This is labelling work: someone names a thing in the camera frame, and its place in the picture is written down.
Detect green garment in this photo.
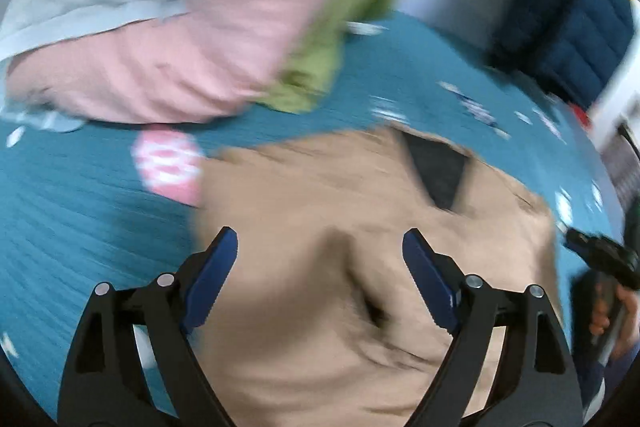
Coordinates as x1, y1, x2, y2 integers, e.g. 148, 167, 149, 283
264, 0, 414, 116

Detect tan jacket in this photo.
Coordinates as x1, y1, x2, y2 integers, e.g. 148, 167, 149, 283
192, 127, 572, 427

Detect pink garment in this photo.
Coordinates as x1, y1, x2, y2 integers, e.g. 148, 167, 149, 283
4, 0, 362, 126

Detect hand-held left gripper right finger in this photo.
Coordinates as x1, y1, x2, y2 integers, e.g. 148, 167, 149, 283
402, 228, 584, 427

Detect teal printed blanket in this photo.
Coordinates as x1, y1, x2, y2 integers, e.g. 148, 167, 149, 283
0, 14, 626, 413

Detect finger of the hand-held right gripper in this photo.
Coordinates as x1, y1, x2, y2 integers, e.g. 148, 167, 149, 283
565, 227, 598, 264

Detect blue quilted cushion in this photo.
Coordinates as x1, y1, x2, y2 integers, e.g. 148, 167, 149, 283
489, 0, 637, 98

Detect person's right hand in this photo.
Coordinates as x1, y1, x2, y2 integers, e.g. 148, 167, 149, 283
589, 279, 640, 358

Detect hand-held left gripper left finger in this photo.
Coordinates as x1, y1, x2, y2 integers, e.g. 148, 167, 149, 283
57, 227, 239, 427

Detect white cabinet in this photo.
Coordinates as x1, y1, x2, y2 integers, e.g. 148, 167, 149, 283
589, 52, 640, 172

